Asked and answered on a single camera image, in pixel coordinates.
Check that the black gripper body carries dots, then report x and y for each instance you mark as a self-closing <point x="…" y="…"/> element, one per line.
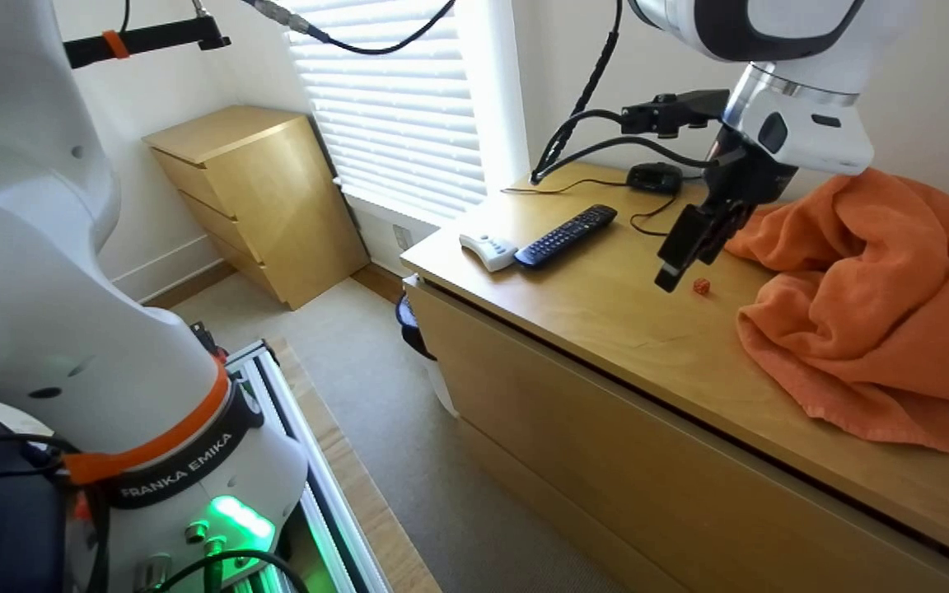
<point x="746" y="173"/>

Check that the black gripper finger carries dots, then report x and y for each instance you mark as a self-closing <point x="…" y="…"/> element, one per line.
<point x="686" y="247"/>
<point x="729" y="226"/>

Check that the small red dice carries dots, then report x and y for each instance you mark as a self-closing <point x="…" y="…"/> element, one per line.
<point x="702" y="287"/>

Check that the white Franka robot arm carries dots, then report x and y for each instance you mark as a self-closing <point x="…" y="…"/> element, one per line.
<point x="81" y="273"/>

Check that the black TV remote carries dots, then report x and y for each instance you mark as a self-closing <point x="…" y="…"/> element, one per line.
<point x="565" y="238"/>

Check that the large wooden dresser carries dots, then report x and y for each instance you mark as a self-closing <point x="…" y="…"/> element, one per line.
<point x="629" y="373"/>

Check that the orange towel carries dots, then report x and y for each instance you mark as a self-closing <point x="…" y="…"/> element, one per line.
<point x="882" y="308"/>

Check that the small white remote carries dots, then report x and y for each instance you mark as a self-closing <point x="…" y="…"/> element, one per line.
<point x="489" y="250"/>

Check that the white window blinds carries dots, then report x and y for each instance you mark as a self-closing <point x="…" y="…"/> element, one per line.
<point x="398" y="121"/>

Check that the wooden robot platform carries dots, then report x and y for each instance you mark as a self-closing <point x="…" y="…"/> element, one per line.
<point x="372" y="494"/>

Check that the small wooden dresser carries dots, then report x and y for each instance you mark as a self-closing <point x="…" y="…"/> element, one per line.
<point x="264" y="201"/>

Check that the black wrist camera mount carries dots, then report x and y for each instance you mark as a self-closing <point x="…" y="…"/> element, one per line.
<point x="678" y="113"/>

